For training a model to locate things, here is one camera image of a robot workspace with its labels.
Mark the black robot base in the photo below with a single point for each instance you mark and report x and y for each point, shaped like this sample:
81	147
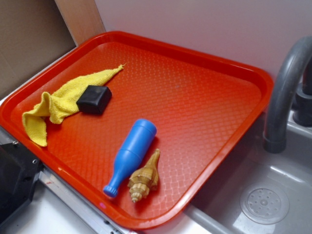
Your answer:
19	172

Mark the blue plastic bottle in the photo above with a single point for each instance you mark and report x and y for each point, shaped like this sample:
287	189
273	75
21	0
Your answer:
131	154

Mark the red plastic tray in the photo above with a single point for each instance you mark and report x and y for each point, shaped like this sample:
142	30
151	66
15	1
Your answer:
200	104

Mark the black rectangular block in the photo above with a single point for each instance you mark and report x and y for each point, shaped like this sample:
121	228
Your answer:
94	99

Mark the tan conch seashell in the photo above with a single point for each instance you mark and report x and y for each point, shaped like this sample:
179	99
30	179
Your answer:
145	179

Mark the yellow cloth rag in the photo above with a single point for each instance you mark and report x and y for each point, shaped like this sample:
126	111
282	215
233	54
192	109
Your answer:
61	104

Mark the wooden board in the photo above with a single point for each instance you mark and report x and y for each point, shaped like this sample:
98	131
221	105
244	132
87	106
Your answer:
82	19

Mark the grey toy sink basin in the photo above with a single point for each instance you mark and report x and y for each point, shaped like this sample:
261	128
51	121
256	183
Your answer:
256	192

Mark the grey toy faucet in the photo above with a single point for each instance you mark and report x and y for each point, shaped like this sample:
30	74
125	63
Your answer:
292	89

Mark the brown cardboard panel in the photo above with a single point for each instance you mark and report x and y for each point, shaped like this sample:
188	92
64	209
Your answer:
33	34

